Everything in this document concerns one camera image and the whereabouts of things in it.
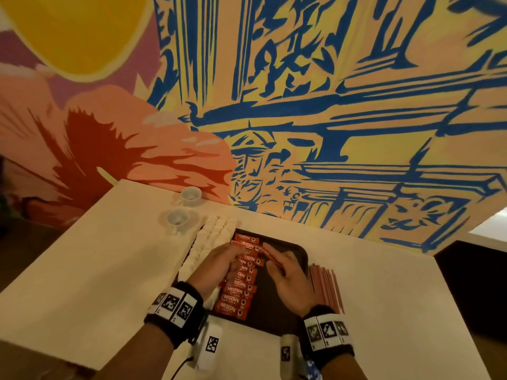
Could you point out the person's right hand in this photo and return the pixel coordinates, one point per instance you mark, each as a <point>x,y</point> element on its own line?
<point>291,282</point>

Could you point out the person's left hand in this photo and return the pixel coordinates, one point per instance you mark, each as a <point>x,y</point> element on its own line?
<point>212,269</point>

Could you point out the row of tea bags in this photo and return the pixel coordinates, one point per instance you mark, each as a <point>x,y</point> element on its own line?
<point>204,245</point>

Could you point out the dark brown tray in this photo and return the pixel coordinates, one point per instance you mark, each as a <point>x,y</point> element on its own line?
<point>277,304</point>

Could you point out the row of red Nescafe sachets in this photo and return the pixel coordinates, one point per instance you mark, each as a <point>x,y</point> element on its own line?
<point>242,289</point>

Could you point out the pile of blue sachets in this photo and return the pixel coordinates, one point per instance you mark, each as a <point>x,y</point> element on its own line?
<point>313,370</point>

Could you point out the black marker wristband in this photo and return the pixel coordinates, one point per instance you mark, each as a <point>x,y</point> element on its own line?
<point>326,334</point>
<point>174,312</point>

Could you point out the small white cup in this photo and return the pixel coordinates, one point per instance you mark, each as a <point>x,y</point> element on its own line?
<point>192,195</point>
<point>177,220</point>

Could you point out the white counter ledge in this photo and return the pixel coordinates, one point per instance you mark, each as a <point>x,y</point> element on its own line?
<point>491,229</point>

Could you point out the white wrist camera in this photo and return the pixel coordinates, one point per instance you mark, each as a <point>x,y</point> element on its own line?
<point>210,346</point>
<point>291,356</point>

